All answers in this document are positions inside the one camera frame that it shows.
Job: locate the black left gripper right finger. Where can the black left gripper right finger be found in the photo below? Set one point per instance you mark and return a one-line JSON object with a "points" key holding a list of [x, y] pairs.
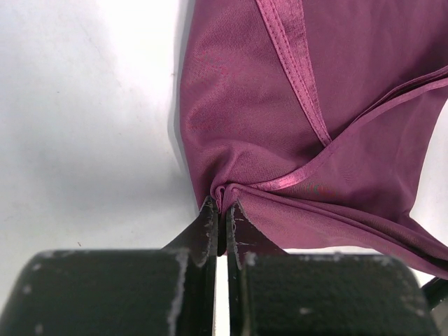
{"points": [[273, 292]]}

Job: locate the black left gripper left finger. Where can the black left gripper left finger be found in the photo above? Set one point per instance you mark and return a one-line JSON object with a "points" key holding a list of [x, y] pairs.
{"points": [[167, 291]]}

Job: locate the purple cloth napkin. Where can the purple cloth napkin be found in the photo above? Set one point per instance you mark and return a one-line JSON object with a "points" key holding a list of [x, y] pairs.
{"points": [[316, 117]]}

